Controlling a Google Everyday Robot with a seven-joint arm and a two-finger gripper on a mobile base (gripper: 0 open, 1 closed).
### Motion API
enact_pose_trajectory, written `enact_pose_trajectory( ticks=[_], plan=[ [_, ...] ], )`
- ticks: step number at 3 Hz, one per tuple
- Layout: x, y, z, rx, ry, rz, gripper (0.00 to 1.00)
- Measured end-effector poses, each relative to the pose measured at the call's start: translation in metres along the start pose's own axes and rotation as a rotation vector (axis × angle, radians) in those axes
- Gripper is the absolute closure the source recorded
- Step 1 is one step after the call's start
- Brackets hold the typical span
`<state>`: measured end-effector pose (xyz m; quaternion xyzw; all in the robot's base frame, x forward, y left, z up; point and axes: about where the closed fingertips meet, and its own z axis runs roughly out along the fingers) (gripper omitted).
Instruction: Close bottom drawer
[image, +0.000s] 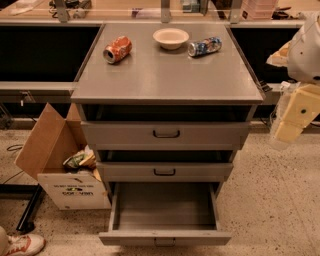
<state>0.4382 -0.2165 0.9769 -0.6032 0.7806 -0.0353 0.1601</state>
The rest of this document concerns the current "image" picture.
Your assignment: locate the grey drawer cabinet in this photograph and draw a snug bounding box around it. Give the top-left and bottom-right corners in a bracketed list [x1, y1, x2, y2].
[70, 22, 265, 198]

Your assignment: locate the blue white soda can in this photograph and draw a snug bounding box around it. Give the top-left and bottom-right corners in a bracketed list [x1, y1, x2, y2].
[188, 37, 222, 57]

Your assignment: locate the crumpled trash in box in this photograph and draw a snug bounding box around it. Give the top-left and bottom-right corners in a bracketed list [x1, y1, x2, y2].
[63, 146, 96, 170]

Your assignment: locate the grey top drawer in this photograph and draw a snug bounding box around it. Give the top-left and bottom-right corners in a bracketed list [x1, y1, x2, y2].
[81, 121, 249, 150]

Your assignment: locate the open cardboard box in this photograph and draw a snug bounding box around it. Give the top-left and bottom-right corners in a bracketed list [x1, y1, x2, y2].
[15, 103, 111, 210]

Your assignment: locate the grey drawer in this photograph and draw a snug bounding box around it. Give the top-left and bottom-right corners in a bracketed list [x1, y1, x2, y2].
[81, 121, 249, 150]
[97, 162, 233, 182]
[99, 182, 231, 247]

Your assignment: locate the white red sneaker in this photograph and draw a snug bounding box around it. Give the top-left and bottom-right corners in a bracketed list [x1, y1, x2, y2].
[1, 234, 46, 256]

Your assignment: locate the pink plastic container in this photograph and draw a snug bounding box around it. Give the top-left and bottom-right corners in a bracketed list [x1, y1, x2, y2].
[241, 0, 278, 20]

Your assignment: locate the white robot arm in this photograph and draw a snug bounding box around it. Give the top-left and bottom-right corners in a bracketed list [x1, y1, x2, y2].
[267, 12, 320, 147]

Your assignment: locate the white paper bowl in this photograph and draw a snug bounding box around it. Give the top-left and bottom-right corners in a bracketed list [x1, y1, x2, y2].
[153, 28, 189, 50]

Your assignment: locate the grey bottom drawer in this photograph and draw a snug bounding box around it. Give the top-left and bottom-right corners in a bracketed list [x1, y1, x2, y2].
[99, 182, 231, 247]

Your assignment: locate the grey middle drawer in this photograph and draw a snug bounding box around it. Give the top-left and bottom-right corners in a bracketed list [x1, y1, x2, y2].
[97, 162, 233, 182]

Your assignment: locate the black metal stand leg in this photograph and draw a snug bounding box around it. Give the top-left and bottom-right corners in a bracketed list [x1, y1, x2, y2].
[0, 184, 44, 234]

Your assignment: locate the crushed orange soda can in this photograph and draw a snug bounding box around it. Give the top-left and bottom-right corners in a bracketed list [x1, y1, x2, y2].
[103, 36, 132, 64]

